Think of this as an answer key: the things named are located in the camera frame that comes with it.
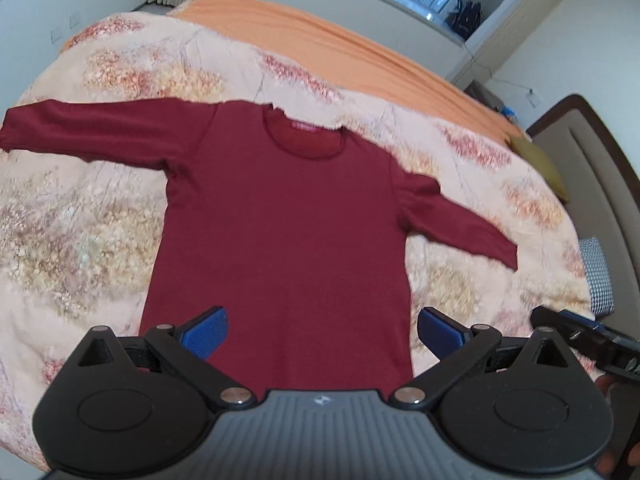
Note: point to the dark red long-sleeve shirt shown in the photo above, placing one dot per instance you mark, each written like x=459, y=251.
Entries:
x=298, y=232

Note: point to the right hand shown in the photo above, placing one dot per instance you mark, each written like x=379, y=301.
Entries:
x=621, y=458

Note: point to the olive green pillow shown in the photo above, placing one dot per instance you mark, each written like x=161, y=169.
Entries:
x=542, y=163

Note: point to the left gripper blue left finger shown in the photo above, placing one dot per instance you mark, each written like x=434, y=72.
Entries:
x=194, y=340

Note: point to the brown padded headboard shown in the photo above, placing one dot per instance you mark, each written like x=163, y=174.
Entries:
x=603, y=195

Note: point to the orange bed sheet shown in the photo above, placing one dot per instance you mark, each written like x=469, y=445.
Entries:
x=345, y=59

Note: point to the floral beige quilt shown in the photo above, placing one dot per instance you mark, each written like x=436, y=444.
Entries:
x=78, y=240

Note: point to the black bag on sill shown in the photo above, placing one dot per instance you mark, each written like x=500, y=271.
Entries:
x=465, y=19

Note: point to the houndstooth black white pillow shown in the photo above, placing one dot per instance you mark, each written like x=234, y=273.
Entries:
x=597, y=276

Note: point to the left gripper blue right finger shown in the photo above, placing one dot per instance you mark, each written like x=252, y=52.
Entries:
x=448, y=339

